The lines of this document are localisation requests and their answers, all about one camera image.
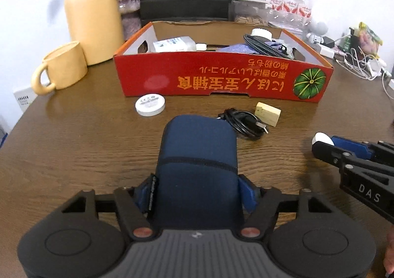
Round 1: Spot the navy blue soft case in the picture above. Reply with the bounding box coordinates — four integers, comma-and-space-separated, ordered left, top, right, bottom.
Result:
151, 115, 243, 229

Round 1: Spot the purple woven cloth pouch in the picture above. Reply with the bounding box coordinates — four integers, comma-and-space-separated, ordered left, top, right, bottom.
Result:
216, 41, 287, 55

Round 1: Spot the clear cotton swab box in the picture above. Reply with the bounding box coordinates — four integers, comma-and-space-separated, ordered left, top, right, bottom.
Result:
153, 36, 196, 53

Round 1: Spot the white ribbed jar lid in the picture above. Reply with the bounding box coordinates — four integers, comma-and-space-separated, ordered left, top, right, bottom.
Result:
251, 28, 272, 41

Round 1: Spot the small white bottle cap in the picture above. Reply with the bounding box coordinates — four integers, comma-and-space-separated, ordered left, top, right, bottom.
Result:
196, 43, 207, 51

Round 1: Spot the person right hand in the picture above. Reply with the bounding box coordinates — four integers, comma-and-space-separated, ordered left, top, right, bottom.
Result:
383, 225, 394, 277

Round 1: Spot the beige eraser block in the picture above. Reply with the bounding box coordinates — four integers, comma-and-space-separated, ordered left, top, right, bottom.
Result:
254, 102, 281, 127

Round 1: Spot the flat white round tin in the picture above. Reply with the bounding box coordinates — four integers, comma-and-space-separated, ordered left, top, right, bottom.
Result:
135, 94, 166, 117

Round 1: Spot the white charger adapter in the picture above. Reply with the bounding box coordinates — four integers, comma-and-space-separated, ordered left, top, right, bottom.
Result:
316, 44, 335, 59

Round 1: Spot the colourful snack bag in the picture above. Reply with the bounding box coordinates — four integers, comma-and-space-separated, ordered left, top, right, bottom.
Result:
359, 22, 383, 57

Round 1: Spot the white round robot toy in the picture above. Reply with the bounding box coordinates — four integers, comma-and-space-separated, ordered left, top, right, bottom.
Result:
306, 21, 328, 44

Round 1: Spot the red cardboard box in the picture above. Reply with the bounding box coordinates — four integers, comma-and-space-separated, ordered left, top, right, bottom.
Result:
114, 21, 334, 103

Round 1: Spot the water bottle right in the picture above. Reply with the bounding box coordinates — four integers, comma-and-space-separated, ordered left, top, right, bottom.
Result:
295, 0, 312, 30

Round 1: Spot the water bottle middle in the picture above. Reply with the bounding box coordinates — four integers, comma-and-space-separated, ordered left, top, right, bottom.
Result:
280, 0, 297, 23

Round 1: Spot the yellow ceramic mug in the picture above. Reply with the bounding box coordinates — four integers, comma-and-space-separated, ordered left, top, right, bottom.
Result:
31, 41, 87, 95

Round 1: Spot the clear seed container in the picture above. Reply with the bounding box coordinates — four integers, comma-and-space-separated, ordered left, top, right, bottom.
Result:
228, 0, 272, 26

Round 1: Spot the yellow thermos jug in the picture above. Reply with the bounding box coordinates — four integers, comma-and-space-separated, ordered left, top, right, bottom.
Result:
64, 0, 124, 66

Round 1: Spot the thin black usb cable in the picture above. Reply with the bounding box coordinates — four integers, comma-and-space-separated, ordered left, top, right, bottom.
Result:
216, 107, 269, 140

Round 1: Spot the tangle of white cables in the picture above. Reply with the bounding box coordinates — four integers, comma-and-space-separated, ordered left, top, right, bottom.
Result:
326, 34, 394, 102

